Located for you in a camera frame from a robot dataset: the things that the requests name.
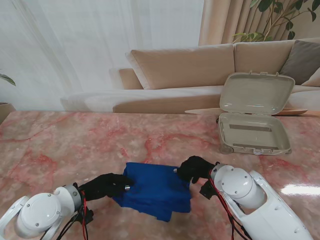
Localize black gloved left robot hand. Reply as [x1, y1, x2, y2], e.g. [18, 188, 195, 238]
[79, 173, 135, 201]

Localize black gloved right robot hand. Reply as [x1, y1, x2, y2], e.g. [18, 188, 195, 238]
[174, 156, 216, 186]

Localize blue shirt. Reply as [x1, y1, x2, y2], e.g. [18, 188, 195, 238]
[111, 161, 193, 223]

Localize beige suitcase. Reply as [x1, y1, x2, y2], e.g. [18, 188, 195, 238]
[215, 71, 296, 156]

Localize light wooden coffee table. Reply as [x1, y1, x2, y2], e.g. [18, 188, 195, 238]
[184, 107, 320, 118]

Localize beige sofa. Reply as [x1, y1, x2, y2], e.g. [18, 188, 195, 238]
[59, 37, 320, 114]

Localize flat wooden tray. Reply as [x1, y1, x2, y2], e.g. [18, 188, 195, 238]
[276, 107, 310, 117]

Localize beige plant pot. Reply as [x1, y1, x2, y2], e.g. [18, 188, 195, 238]
[0, 101, 16, 125]

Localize white sheer curtain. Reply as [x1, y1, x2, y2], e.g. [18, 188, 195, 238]
[0, 0, 206, 112]

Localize single green plant leaf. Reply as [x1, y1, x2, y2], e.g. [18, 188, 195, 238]
[0, 73, 17, 88]

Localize beige curtain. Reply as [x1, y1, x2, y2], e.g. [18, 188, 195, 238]
[198, 0, 320, 47]

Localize grey cushion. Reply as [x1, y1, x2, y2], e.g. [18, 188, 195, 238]
[279, 39, 320, 86]

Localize tall green leafy plant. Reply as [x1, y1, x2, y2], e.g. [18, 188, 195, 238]
[232, 0, 318, 43]

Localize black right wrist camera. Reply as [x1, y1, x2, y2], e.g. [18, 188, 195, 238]
[199, 179, 217, 200]

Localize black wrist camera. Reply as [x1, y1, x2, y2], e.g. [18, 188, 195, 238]
[199, 179, 217, 200]
[79, 209, 95, 226]

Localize red black left arm cable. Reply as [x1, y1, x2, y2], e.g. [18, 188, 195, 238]
[57, 191, 95, 240]

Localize red black arm cable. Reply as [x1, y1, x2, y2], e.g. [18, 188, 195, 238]
[57, 191, 95, 240]
[211, 172, 253, 240]

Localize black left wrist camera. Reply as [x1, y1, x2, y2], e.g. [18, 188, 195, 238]
[79, 209, 95, 226]

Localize red black right arm cable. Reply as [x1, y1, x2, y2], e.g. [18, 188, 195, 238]
[211, 172, 253, 240]

